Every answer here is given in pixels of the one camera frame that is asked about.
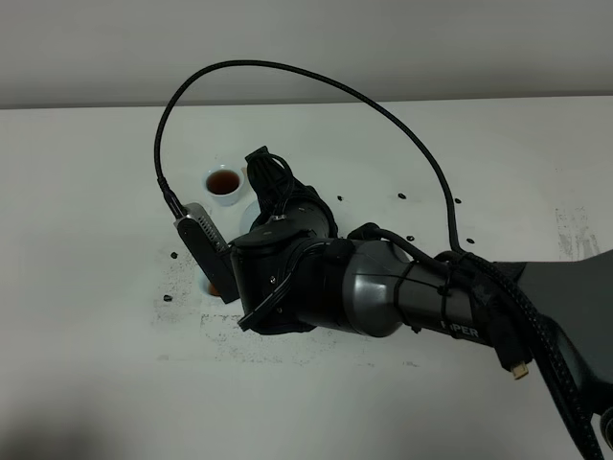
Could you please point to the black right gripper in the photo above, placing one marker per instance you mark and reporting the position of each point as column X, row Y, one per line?
column 290, row 272

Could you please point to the light blue porcelain teapot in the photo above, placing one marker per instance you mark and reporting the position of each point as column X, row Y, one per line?
column 249, row 217

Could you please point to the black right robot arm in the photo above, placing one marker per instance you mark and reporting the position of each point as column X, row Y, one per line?
column 557, row 315

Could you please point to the near light blue teacup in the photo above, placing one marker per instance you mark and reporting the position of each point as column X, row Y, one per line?
column 205, row 286

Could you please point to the light blue teacup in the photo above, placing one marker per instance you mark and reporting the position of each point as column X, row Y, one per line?
column 224, row 184
column 205, row 286

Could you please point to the far light blue teacup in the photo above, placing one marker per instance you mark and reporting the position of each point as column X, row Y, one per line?
column 224, row 184

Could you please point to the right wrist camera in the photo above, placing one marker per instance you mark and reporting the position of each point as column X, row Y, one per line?
column 209, row 249

